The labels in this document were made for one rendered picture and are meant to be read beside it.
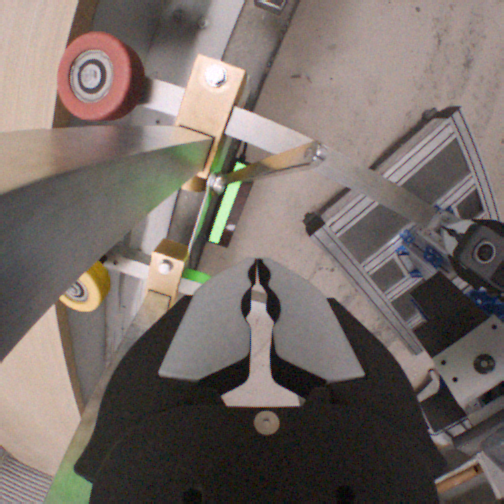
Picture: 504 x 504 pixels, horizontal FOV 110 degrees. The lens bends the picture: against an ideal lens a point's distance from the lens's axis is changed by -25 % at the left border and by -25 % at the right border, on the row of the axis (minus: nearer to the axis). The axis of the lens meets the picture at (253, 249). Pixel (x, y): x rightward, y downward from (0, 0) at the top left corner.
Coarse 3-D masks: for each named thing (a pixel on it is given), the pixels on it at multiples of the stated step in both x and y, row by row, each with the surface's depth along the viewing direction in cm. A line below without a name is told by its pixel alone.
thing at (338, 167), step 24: (144, 96) 21; (168, 96) 21; (240, 120) 23; (264, 120) 23; (264, 144) 24; (288, 144) 24; (336, 168) 25; (360, 168) 25; (360, 192) 26; (384, 192) 26; (408, 192) 26; (408, 216) 27; (432, 216) 27
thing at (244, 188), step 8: (248, 184) 41; (240, 192) 42; (248, 192) 42; (240, 200) 43; (232, 208) 43; (240, 208) 43; (232, 216) 44; (232, 224) 45; (224, 232) 46; (232, 232) 46; (224, 240) 46
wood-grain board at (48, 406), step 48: (0, 0) 12; (48, 0) 13; (96, 0) 15; (0, 48) 14; (48, 48) 15; (0, 96) 16; (48, 96) 17; (48, 336) 33; (0, 384) 45; (48, 384) 41; (0, 432) 75; (48, 432) 59
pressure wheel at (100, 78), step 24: (72, 48) 15; (96, 48) 15; (120, 48) 15; (72, 72) 16; (96, 72) 16; (120, 72) 16; (144, 72) 19; (72, 96) 17; (96, 96) 17; (120, 96) 17; (96, 120) 18
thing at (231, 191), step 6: (228, 186) 41; (234, 186) 41; (228, 192) 42; (234, 192) 42; (228, 198) 42; (222, 204) 43; (228, 204) 43; (222, 210) 44; (228, 210) 44; (222, 216) 44; (216, 222) 45; (222, 222) 45; (216, 228) 45; (222, 228) 45; (216, 234) 46; (210, 240) 46; (216, 240) 46
